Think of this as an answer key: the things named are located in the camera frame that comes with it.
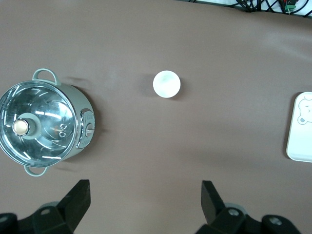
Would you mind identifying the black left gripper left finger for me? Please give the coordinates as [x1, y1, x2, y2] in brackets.
[33, 179, 92, 234]

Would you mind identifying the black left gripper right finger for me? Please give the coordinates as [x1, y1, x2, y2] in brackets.
[198, 180, 263, 234]

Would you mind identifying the white plastic cup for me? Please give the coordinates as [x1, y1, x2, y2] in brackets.
[153, 70, 181, 98]

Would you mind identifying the cream tray with bear print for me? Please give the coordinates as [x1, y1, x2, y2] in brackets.
[285, 91, 312, 163]

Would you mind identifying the glass pot lid with knob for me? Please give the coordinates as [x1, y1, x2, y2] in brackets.
[0, 79, 76, 169]

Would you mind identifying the black cable bundle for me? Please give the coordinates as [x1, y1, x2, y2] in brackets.
[189, 0, 312, 18]

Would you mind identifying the green cable connector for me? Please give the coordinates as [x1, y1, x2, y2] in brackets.
[282, 0, 299, 12]

